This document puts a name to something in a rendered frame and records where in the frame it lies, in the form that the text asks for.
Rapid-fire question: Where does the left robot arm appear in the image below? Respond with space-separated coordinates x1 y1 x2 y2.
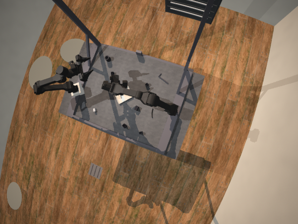
101 75 178 116

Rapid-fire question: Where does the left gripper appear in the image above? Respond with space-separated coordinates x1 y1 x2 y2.
121 80 128 88

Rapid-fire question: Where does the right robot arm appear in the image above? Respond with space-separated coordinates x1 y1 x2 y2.
33 61 79 95

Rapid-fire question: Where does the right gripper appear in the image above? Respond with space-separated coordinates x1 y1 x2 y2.
70 55 93 82

